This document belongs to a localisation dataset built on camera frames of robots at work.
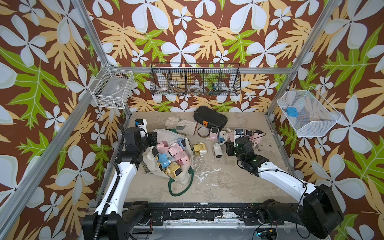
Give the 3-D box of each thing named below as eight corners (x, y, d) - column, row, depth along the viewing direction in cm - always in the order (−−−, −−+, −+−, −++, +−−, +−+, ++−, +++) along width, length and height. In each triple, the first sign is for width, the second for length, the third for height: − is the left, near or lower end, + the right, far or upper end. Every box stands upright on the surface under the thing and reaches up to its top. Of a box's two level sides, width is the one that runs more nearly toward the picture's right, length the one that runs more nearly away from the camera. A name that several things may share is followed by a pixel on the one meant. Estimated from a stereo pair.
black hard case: (190, 117, 118) (190, 113, 114) (203, 107, 126) (203, 102, 122) (216, 135, 108) (217, 130, 104) (228, 122, 115) (229, 118, 111)
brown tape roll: (200, 139, 107) (200, 137, 106) (195, 130, 112) (196, 128, 111) (211, 135, 110) (212, 133, 108) (206, 126, 115) (206, 125, 113)
